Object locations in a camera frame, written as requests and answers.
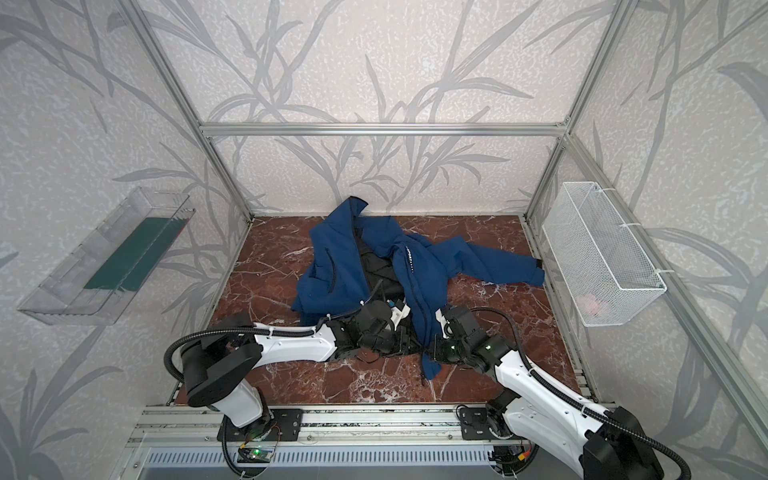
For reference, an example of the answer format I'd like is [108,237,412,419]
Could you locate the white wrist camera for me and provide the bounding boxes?
[435,309,453,339]
[388,302,411,332]

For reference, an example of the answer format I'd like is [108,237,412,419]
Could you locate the green mat in tray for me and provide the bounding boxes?
[85,217,188,292]

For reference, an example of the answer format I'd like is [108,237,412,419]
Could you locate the aluminium frame struts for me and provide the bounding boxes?
[117,1,767,448]

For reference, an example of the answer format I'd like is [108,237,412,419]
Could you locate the clear plastic wall tray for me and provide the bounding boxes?
[18,187,195,326]

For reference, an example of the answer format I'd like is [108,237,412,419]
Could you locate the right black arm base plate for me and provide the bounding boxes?
[454,404,511,440]

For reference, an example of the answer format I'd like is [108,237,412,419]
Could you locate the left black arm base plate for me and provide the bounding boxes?
[216,408,304,443]

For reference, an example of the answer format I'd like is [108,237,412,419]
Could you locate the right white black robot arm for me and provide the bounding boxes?
[431,306,692,479]

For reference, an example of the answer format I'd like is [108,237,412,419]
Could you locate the pink object in basket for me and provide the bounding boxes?
[576,293,609,319]

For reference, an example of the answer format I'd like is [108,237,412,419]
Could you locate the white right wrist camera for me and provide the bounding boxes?
[435,309,453,339]

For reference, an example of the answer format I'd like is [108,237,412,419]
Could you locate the blue zip jacket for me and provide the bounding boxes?
[291,197,545,379]

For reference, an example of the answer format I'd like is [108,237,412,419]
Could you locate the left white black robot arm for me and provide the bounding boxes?
[163,300,422,429]

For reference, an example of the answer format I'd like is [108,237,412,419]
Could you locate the green circuit board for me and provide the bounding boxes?
[237,445,274,464]

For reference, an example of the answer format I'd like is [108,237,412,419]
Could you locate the white wire mesh basket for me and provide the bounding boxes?
[542,181,667,327]

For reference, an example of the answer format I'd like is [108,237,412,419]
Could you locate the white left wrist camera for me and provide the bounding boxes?
[388,302,411,332]

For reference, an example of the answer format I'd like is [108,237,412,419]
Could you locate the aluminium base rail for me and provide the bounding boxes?
[127,403,530,448]

